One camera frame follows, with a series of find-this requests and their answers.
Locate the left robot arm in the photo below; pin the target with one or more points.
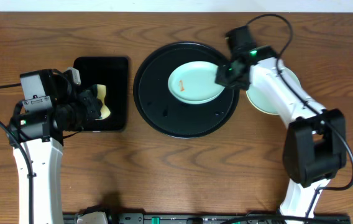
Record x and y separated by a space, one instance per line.
53 103

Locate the yellow sponge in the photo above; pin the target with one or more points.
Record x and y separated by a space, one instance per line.
101 96

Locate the black rectangular tray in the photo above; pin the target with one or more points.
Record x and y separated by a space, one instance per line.
113 73

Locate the round black tray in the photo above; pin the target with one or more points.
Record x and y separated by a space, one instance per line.
162 111

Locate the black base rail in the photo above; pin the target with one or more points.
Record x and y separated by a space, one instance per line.
103 215

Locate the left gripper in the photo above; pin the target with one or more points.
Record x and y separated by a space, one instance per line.
92 104

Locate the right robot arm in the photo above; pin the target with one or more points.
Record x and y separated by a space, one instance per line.
315 147

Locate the green plate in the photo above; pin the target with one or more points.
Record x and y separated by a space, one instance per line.
260 102
194 83

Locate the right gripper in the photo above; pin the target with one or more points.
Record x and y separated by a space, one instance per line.
219 78

